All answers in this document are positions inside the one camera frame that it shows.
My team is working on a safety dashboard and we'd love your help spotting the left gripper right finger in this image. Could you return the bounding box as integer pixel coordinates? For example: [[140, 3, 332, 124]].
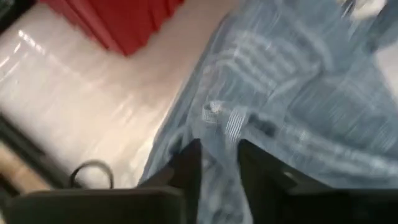
[[237, 138, 398, 224]]

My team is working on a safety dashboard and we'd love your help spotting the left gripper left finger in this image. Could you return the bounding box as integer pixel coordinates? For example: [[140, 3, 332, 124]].
[[6, 138, 203, 224]]

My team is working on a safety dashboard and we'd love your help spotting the grey garment with label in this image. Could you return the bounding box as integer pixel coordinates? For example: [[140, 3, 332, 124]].
[[138, 0, 398, 224]]

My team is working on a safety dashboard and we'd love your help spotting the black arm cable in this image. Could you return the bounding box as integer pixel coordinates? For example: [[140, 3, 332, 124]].
[[68, 159, 115, 190]]

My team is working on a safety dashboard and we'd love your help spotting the red plastic bin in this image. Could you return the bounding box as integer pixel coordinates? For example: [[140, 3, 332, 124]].
[[39, 0, 187, 57]]

